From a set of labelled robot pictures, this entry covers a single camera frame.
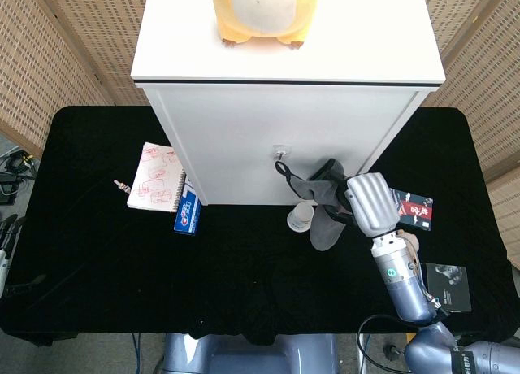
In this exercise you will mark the woven rattan screen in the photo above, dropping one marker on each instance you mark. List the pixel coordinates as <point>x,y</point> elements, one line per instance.
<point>53,57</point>
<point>483,81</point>

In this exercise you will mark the blue toothpaste box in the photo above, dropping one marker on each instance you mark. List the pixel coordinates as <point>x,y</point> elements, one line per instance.
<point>188,213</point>

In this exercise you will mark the black tablecloth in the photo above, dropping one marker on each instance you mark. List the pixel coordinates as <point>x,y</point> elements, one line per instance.
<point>122,248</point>

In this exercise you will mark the white cabinet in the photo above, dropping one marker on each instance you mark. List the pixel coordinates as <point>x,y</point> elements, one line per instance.
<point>280,105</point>

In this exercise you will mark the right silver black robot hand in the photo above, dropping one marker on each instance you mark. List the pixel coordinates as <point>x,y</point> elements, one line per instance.
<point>369,205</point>

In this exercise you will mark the blue-grey robot torso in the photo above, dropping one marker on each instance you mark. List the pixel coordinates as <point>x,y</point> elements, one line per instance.
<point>250,353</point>

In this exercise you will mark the spiral notebook with red drawings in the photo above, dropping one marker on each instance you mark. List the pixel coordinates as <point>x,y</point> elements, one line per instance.
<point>156,176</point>

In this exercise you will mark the white plastic bottle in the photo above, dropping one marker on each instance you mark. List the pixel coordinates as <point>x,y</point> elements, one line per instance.
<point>300,217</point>

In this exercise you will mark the black booklet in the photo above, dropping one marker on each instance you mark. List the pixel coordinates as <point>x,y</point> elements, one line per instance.
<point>449,286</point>

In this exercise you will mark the yellow plush toy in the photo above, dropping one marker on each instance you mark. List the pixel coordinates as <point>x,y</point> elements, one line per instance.
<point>264,12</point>

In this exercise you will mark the grey cloth with red stain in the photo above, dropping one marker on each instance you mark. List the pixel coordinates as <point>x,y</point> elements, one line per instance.
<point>321,211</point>

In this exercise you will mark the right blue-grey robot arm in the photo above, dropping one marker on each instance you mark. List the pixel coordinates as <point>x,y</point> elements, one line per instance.
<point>426,309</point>

